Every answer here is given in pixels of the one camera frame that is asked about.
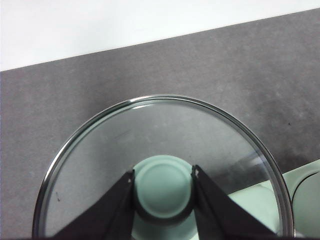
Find glass lid with green knob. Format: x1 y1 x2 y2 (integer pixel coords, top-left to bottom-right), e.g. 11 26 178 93
32 94 293 238

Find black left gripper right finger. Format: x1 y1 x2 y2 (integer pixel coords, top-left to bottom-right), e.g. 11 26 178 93
191 164 281 238

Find green breakfast machine base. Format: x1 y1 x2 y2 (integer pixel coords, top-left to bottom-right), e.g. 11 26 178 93
226 158 320 240

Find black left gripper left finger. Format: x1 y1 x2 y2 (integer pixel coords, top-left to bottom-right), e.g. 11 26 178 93
52 169 136 238

